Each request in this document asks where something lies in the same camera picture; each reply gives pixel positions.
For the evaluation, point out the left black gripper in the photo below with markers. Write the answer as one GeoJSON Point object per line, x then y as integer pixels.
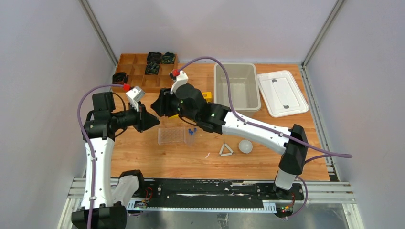
{"type": "Point", "coordinates": [141, 116]}

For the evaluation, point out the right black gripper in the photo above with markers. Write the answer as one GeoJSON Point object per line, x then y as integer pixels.
{"type": "Point", "coordinates": [162, 106]}

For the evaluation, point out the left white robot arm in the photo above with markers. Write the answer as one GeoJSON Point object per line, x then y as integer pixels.
{"type": "Point", "coordinates": [103, 207]}

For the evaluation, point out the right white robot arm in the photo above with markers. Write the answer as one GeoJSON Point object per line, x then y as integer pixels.
{"type": "Point", "coordinates": [188, 102]}

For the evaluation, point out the clear plastic tube rack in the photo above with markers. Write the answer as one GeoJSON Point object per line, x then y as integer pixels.
{"type": "Point", "coordinates": [171, 135]}

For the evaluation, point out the yellow test tube rack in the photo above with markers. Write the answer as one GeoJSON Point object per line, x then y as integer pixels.
{"type": "Point", "coordinates": [208, 96]}

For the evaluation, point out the wooden compartment tray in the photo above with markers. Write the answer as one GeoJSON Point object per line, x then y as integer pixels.
{"type": "Point", "coordinates": [151, 78]}

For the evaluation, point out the white clay triangle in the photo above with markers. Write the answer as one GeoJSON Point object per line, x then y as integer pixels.
{"type": "Point", "coordinates": [225, 150]}

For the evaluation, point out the grey plastic bin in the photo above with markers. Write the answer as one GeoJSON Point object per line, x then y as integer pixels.
{"type": "Point", "coordinates": [243, 84]}

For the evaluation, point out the white porcelain dish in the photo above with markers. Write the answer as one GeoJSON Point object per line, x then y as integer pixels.
{"type": "Point", "coordinates": [245, 146]}

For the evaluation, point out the white plastic bin lid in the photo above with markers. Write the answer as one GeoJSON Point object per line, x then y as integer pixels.
{"type": "Point", "coordinates": [281, 94]}

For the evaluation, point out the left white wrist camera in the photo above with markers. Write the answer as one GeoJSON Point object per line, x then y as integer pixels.
{"type": "Point", "coordinates": [134, 96]}

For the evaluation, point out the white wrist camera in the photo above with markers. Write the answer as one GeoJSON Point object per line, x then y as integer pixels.
{"type": "Point", "coordinates": [179, 78]}
{"type": "Point", "coordinates": [134, 96]}

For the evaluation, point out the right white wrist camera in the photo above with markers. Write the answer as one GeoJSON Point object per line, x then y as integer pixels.
{"type": "Point", "coordinates": [179, 78]}

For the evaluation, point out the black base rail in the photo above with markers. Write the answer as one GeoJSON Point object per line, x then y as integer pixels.
{"type": "Point", "coordinates": [223, 196]}

